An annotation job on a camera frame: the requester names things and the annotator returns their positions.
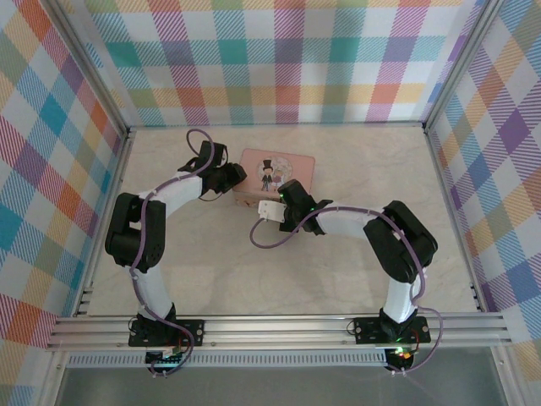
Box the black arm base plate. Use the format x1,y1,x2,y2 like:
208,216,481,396
128,319,207,348
353,315,431,344

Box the pink illustrated tin box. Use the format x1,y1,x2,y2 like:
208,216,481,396
232,147,317,209

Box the grey slotted cable duct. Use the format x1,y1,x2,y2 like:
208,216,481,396
67,354,388,368

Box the thin aluminium wall rail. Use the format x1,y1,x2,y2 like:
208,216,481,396
126,120,428,131

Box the wide aluminium mounting rail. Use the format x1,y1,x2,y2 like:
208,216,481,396
45,313,513,353

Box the aluminium side rail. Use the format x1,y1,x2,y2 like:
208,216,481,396
74,126,137,318

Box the aluminium frame post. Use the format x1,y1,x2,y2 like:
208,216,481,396
49,0,136,140
421,0,502,134

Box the black controller board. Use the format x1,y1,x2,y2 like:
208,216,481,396
386,346,420,370
145,346,190,367

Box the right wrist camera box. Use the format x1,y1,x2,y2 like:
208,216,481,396
256,200,287,224

